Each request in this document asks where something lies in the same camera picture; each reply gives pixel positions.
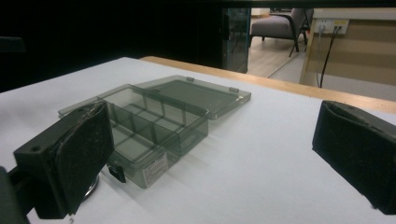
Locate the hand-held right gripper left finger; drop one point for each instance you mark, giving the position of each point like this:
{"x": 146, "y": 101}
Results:
{"x": 74, "y": 158}

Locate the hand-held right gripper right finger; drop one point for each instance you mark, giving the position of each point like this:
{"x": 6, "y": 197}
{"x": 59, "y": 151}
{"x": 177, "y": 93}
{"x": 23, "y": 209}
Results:
{"x": 358, "y": 149}

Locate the clear grey plastic compartment box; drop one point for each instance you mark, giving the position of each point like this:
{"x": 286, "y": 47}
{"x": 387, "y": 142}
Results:
{"x": 162, "y": 124}

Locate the beige wooden counter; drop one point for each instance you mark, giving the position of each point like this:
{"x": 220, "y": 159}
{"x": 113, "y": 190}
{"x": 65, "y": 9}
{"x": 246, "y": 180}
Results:
{"x": 351, "y": 53}

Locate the grey armchair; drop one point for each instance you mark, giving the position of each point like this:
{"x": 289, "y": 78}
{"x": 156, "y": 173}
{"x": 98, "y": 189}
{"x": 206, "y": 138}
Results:
{"x": 278, "y": 26}

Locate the dark glass cabinet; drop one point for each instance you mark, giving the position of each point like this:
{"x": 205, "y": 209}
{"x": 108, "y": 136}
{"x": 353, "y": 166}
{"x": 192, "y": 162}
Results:
{"x": 236, "y": 39}

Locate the wall power socket strip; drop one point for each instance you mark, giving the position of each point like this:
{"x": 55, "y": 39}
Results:
{"x": 331, "y": 26}

